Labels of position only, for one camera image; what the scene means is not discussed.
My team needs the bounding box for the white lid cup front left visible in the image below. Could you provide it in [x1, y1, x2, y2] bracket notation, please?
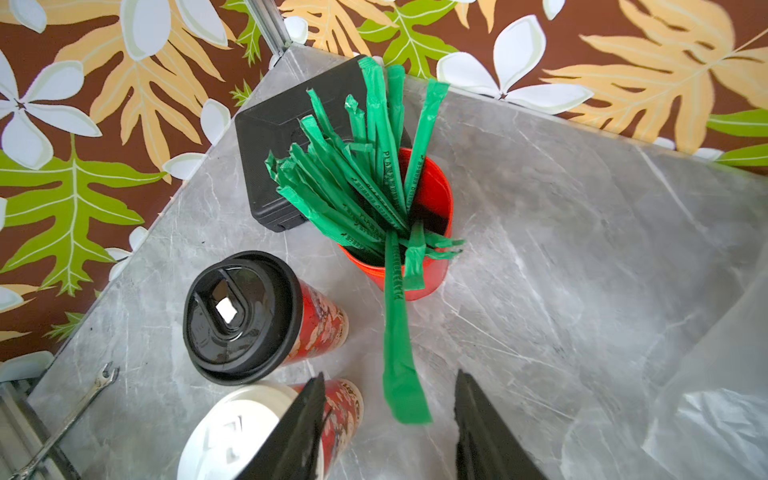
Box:
[176, 379, 364, 479]

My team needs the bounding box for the steel wrench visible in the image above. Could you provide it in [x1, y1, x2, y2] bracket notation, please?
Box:
[10, 362, 120, 480]

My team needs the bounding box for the black lid red cup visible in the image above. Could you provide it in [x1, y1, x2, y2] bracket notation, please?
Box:
[182, 250, 350, 386]

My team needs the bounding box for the green straw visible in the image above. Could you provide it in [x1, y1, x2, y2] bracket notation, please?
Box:
[382, 230, 433, 425]

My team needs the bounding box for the black plastic case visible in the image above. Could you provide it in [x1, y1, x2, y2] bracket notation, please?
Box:
[235, 56, 408, 249]

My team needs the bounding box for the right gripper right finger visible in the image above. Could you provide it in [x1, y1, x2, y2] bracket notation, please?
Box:
[454, 370, 546, 480]

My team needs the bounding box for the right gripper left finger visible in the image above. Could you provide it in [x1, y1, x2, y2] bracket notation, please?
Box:
[236, 374, 326, 480]

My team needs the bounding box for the clear plastic carrier bag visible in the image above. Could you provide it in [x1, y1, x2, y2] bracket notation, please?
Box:
[642, 253, 767, 479]

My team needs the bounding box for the green wrapped straws bundle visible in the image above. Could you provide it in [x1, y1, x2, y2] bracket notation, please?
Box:
[265, 56, 463, 301]

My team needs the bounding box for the red straw holder cup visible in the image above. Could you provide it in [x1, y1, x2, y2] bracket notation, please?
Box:
[337, 147, 455, 302]

